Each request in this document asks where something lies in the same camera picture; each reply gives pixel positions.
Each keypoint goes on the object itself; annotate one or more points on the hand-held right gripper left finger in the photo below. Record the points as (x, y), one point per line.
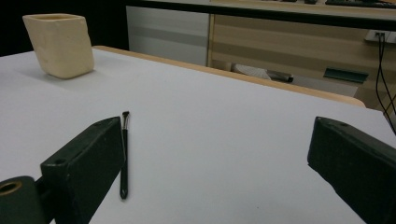
(82, 161)

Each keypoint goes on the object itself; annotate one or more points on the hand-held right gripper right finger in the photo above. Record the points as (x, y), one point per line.
(358, 161)

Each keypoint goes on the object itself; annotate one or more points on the black makeup brush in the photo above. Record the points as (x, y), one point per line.
(124, 168)

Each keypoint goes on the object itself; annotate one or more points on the cream square cup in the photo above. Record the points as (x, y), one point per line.
(60, 46)

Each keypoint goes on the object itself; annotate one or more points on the dark green desk tray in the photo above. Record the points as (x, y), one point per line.
(345, 75)

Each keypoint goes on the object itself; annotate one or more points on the white power strip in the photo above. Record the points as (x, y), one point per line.
(373, 36)

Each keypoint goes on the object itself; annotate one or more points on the wooden desk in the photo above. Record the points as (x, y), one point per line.
(289, 46)

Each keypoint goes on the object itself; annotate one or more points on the black curtain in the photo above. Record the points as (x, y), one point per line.
(102, 21)

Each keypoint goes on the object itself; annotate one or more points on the white cabinet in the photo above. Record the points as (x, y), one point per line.
(168, 34)

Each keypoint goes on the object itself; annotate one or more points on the black keyboard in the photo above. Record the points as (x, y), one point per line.
(358, 3)

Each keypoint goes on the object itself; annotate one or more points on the black horizontal frame bar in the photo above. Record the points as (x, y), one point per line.
(264, 14)

